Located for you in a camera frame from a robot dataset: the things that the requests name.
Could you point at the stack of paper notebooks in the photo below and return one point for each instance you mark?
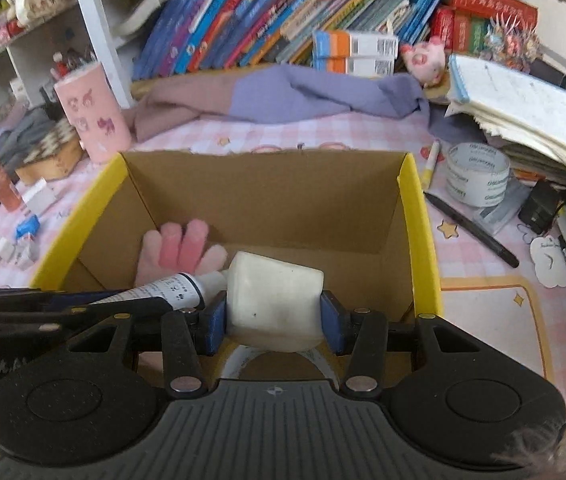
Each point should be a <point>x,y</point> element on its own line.
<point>528,105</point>

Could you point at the purple cloth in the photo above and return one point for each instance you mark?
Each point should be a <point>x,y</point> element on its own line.
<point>283,95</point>

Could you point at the clear tape roll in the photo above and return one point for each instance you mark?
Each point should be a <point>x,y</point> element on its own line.
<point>478,182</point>

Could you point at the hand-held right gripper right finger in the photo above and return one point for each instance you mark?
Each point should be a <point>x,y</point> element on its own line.
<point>332,322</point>

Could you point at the grey case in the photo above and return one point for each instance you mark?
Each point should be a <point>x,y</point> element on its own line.
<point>500,215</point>

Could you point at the yellow and white marker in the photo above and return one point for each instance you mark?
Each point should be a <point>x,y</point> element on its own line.
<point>430,165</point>

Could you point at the small white box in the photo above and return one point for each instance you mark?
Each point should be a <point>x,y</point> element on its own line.
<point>40,197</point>

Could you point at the yellow cardboard box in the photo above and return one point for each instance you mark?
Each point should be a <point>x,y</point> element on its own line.
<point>263,200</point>

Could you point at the white cloud-shaped card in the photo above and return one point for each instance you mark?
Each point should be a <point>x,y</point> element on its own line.
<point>549,262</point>

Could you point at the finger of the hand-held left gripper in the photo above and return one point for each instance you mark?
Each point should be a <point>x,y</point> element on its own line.
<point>13,322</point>
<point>13,300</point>

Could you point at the blue plastic packet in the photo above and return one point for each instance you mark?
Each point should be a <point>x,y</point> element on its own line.
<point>28,227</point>

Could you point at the wooden chessboard box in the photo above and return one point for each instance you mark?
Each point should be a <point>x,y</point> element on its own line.
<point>55,152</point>

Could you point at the pink cylindrical holder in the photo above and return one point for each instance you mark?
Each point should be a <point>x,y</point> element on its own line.
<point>94,115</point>

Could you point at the fluffy grey sleeve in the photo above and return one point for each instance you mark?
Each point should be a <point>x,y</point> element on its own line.
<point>538,452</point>

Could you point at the row of colourful books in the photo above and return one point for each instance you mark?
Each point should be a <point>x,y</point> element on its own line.
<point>273,25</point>

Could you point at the grey clothing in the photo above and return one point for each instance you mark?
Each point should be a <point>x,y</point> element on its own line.
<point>28,132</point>

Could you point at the white tube with black band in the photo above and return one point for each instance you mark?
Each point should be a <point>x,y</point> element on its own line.
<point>163,290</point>

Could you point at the pink checked tablecloth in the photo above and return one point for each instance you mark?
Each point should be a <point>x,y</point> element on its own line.
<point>488,310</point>

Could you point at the thick red book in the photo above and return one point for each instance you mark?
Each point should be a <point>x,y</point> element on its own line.
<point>493,2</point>

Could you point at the orange and white carton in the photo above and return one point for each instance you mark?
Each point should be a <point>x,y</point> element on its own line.
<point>353,66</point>
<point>353,44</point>

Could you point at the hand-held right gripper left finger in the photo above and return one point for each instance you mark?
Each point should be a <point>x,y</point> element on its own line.
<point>215,322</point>

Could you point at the colourful figurine ornament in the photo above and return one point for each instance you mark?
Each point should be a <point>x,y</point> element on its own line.
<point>513,42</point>

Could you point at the black pen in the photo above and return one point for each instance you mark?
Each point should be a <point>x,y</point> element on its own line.
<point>473,232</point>

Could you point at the cup of brushes and pens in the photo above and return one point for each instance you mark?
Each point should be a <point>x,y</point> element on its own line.
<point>70,62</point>

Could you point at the pink pig plush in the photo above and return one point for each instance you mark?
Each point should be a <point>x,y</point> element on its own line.
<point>425,57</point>

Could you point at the pink glove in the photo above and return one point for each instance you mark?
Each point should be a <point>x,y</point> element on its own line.
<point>183,250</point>

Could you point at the white wooden bookshelf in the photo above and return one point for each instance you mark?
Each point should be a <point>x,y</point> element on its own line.
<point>95,35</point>

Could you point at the small white cube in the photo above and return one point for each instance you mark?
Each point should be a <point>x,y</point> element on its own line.
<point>4,251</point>

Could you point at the small black box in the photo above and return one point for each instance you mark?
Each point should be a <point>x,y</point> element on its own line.
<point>540,207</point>

